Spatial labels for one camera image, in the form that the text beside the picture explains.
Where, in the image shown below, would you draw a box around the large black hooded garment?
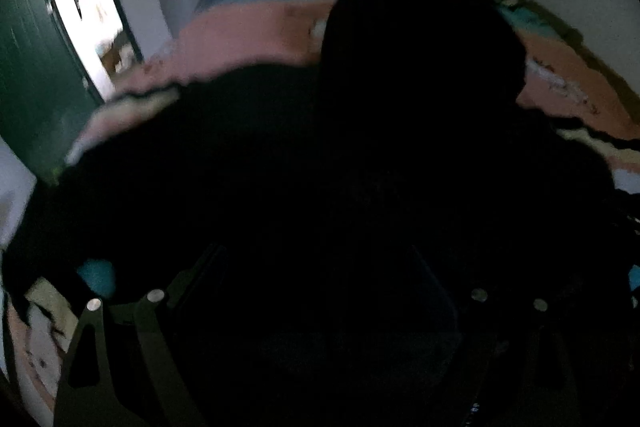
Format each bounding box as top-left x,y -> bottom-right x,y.
2,0 -> 640,427

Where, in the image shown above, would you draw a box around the green door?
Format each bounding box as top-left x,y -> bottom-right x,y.
1,0 -> 102,184

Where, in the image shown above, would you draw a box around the pink Hello Kitty bed sheet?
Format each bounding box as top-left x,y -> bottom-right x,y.
4,0 -> 640,413

